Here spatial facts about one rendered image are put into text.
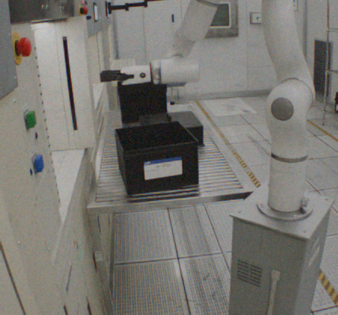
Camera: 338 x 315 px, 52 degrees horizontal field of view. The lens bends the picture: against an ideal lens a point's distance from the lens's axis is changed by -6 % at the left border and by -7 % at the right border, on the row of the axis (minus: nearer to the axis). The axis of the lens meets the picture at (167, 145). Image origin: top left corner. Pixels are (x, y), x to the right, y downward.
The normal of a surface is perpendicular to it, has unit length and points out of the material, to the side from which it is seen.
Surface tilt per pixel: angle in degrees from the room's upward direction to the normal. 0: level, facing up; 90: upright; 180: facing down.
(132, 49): 90
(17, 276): 90
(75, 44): 90
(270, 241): 90
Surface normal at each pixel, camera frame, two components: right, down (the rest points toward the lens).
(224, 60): 0.11, 0.35
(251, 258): -0.63, 0.31
